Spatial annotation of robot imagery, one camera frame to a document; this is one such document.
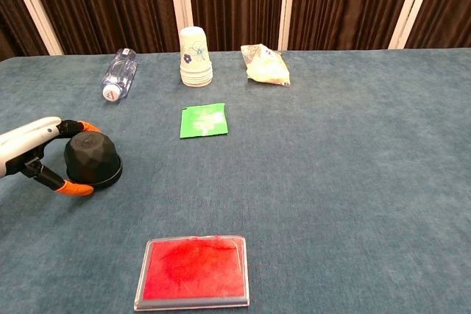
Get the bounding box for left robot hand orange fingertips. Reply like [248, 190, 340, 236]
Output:
[0, 115, 102, 197]

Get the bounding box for blue table cloth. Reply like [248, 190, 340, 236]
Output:
[0, 47, 471, 314]

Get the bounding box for clear plastic water bottle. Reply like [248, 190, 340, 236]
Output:
[100, 48, 138, 102]

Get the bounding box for red ink pad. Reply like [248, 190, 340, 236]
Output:
[133, 234, 251, 312]

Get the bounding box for green foil sachet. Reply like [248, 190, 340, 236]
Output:
[180, 102, 230, 140]

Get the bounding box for dark brown pleated curtain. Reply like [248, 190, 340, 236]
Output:
[0, 0, 471, 62]

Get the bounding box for black faceted dome object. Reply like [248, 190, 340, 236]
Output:
[63, 132, 124, 187]

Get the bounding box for clear bag of yellowish contents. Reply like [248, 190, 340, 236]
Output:
[240, 43, 291, 88]

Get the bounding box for stack of floral paper cups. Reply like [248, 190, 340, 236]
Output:
[179, 26, 214, 88]

